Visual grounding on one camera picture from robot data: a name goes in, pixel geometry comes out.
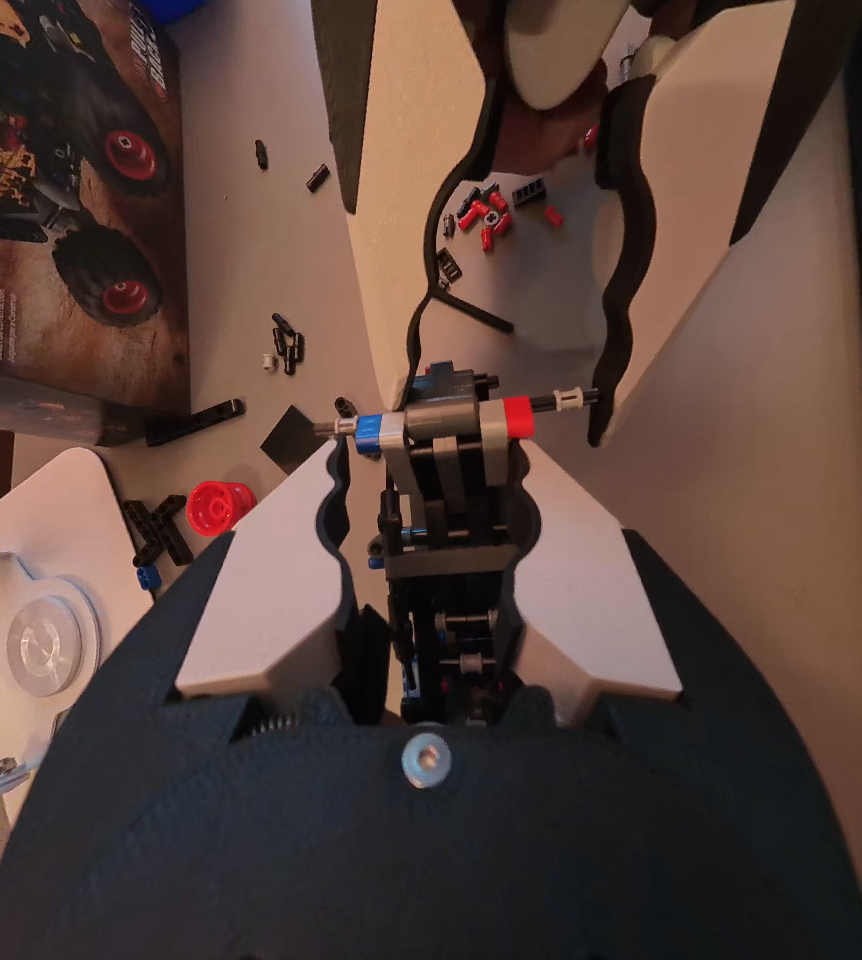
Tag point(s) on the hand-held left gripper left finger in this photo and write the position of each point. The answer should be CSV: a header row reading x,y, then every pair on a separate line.
x,y
281,600

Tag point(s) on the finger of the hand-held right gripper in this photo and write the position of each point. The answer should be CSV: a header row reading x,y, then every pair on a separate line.
x,y
700,150
416,112

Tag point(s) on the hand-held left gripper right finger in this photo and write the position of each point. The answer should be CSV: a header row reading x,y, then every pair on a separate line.
x,y
588,600

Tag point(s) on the small connector pins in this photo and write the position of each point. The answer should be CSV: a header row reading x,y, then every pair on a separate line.
x,y
487,217

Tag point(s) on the small grey bush piece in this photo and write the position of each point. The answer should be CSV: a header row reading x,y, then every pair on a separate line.
x,y
344,426
569,400

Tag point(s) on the brick-built toy truck chassis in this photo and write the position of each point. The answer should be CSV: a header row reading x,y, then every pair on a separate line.
x,y
446,480

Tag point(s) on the black axle rod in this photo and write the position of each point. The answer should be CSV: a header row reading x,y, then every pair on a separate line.
x,y
476,311
543,403

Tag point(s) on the person's right hand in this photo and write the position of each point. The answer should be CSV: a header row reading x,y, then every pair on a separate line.
x,y
543,139

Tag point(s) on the large red wheel rim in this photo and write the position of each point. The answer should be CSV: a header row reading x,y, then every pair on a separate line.
x,y
221,508

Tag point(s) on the small blue connector piece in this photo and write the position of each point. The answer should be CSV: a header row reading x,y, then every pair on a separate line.
x,y
148,576

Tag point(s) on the black joined angle beams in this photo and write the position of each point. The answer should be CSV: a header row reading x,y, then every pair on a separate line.
x,y
157,532

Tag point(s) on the black square panel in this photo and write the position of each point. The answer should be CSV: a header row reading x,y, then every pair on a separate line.
x,y
292,439

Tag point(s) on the blue bin holding plastic bags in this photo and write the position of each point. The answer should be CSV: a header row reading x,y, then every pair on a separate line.
x,y
168,9

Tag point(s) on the long black beam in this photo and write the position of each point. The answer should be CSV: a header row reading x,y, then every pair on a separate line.
x,y
195,422

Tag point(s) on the white book stand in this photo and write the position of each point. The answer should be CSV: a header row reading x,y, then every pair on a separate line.
x,y
41,600

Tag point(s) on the toy set box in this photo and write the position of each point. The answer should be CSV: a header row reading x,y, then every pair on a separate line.
x,y
63,187

